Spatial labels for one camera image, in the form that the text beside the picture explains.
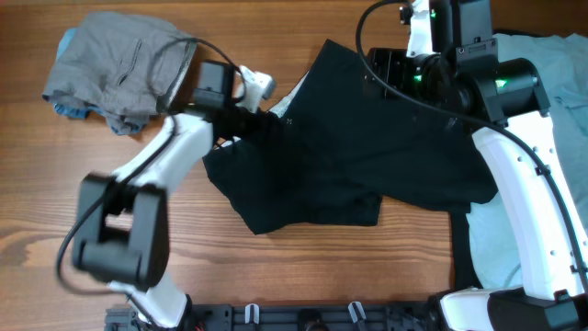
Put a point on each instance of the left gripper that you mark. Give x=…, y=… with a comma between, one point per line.
x=261, y=124

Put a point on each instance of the black shorts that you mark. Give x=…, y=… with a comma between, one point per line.
x=343, y=148

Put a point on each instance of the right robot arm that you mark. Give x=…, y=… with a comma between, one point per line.
x=452, y=66

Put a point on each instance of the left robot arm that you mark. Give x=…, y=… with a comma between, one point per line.
x=121, y=233

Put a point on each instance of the folded grey shorts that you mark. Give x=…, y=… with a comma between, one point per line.
x=130, y=66

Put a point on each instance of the blue garment under grey shorts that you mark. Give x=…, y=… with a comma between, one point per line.
x=117, y=124

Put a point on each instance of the light blue t-shirt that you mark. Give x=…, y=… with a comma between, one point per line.
x=562, y=65

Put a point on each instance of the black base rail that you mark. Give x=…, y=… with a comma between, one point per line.
x=395, y=316

